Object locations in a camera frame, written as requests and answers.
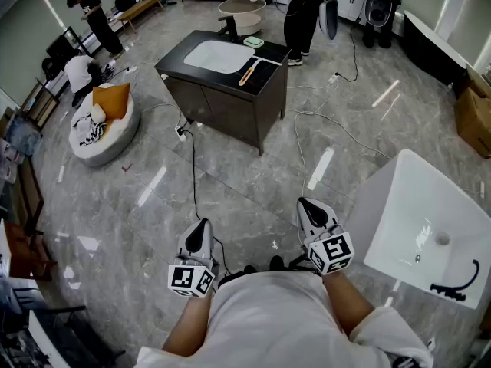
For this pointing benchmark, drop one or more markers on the black sink faucet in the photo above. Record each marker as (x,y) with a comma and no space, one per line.
(231,27)

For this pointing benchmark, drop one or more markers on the cardboard box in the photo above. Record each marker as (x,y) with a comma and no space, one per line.
(479,83)
(475,125)

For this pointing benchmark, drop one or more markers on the black metal frame table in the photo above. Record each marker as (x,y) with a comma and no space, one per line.
(61,48)

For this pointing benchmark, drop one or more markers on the white beanbag chair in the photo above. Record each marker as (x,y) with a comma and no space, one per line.
(115,144)

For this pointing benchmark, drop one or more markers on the zebra patterned cloth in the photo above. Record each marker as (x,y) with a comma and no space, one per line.
(90,132)

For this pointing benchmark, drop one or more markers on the green and white soap dish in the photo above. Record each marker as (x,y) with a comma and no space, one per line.
(253,41)

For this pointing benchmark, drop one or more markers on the wooden side rack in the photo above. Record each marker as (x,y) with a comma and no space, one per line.
(40,104)

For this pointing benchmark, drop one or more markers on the white backpack rig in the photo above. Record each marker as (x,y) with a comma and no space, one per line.
(329,17)
(379,10)

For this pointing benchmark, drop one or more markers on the white power strip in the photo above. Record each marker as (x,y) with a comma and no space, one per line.
(180,134)
(333,78)
(131,69)

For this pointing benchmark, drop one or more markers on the orange cushion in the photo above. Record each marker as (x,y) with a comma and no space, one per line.
(113,100)

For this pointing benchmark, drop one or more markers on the white inset sink basin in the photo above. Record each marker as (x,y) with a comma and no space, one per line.
(218,56)

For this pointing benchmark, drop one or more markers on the white square pedestal basin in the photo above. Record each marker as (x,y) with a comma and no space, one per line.
(414,205)

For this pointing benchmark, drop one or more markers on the black bathtub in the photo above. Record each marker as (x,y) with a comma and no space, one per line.
(433,52)

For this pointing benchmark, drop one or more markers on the person's leg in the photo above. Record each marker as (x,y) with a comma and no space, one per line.
(276,262)
(249,270)

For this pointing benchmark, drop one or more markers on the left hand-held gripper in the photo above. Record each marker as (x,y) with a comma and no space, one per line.
(190,278)

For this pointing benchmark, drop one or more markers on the black bag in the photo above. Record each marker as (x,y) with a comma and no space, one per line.
(126,2)

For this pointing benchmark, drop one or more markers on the person's left leg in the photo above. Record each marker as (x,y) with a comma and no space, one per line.
(249,270)

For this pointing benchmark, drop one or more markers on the person's right leg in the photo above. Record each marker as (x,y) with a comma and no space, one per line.
(276,262)

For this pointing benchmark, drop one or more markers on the round cream coffee table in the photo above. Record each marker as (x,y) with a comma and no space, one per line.
(241,8)

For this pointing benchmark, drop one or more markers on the person's white shirt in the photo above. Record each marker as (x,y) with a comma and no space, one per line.
(276,320)

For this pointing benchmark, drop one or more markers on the small white pillow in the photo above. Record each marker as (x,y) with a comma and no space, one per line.
(98,113)

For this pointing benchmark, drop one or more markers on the person's right forearm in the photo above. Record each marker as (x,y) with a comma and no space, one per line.
(345,301)

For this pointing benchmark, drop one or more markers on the person's left forearm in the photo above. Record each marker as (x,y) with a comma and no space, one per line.
(188,324)

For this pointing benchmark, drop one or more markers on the dark shelving rack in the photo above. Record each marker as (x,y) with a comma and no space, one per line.
(57,339)

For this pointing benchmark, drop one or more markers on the black curved basin faucet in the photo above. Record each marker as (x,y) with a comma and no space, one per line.
(452,293)

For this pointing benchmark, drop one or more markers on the brown wooden cabinet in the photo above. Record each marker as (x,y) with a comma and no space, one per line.
(30,205)

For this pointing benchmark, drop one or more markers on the grey blue cloth bundle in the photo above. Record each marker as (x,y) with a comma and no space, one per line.
(23,134)

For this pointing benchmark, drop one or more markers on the black sink cabinet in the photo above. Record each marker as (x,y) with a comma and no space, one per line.
(230,109)

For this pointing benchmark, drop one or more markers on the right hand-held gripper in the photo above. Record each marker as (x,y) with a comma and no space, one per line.
(331,251)

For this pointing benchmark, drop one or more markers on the wooden bench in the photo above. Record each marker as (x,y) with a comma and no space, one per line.
(138,8)

